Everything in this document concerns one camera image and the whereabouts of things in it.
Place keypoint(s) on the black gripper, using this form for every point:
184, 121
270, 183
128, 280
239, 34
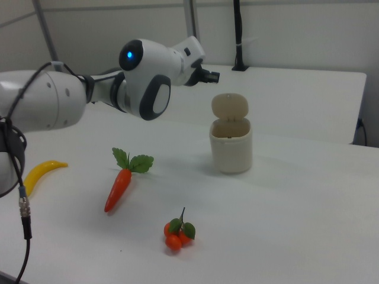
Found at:
196, 75

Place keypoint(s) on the black camera pole with clamp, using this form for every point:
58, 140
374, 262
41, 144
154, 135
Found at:
239, 29

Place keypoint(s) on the toy tangerine cluster with leaves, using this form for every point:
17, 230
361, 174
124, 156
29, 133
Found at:
174, 242

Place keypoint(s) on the toy carrot with green leaves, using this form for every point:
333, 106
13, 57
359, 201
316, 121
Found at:
118, 189

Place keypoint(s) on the yellow toy banana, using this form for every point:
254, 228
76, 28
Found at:
37, 174

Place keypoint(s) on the white table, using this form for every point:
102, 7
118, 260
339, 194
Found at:
296, 97

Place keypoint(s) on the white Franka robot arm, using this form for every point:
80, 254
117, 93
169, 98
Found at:
59, 100

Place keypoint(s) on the beige garbage bin with lid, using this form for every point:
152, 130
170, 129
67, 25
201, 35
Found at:
234, 151

